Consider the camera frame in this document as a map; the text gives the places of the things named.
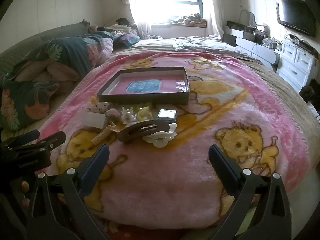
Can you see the purple pillow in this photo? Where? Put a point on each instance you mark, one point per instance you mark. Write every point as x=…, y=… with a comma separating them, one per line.
x=127, y=40

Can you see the small white claw clip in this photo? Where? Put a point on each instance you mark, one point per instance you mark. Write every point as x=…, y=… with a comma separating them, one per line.
x=128, y=115

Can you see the black and white storage box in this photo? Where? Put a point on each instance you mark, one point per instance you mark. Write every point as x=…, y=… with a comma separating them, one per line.
x=240, y=33

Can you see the dark floral quilt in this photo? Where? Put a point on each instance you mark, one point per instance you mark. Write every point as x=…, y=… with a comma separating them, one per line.
x=67, y=52

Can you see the pile of stuffed toys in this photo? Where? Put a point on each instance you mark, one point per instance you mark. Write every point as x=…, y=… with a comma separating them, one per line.
x=191, y=19

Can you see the brown oval hair clip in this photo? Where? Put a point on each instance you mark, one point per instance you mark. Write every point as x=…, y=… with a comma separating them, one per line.
x=140, y=131

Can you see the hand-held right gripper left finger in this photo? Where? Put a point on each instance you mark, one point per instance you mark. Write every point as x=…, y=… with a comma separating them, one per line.
x=93, y=170

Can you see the white drawer dresser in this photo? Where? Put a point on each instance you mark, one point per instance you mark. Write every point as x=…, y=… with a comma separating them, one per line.
x=293, y=65

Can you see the white rectangular packet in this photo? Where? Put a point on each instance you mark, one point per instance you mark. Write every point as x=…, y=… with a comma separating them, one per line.
x=95, y=120

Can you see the grey crumpled sheet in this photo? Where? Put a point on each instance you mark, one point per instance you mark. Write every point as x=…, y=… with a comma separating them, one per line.
x=207, y=45

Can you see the large white hair claw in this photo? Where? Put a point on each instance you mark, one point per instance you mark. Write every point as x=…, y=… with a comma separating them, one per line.
x=160, y=140

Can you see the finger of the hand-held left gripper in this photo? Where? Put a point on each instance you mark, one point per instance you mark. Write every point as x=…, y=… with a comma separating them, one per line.
x=23, y=138
x=53, y=140

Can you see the dark cardboard box tray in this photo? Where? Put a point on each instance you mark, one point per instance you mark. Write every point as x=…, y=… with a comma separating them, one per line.
x=150, y=97

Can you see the grey green headboard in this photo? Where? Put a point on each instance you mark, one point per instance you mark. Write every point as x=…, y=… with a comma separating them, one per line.
x=27, y=43

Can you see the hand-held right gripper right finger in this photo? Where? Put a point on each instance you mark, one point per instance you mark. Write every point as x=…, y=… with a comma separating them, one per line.
x=225, y=170

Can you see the beige beaded hair clip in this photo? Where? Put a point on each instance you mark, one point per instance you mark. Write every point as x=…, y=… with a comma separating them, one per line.
x=102, y=134

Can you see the person's left hand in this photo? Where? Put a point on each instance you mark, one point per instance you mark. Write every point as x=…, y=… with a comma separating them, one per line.
x=25, y=187

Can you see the white sheer curtain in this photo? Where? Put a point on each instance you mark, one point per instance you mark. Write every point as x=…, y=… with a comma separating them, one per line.
x=140, y=7
x=213, y=7

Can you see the black wall television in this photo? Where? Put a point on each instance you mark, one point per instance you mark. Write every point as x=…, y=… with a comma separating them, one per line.
x=296, y=15

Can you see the pink bear printed blanket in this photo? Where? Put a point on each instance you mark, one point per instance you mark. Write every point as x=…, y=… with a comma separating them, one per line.
x=175, y=175

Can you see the white dotted bow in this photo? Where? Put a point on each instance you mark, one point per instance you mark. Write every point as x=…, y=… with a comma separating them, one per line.
x=98, y=107

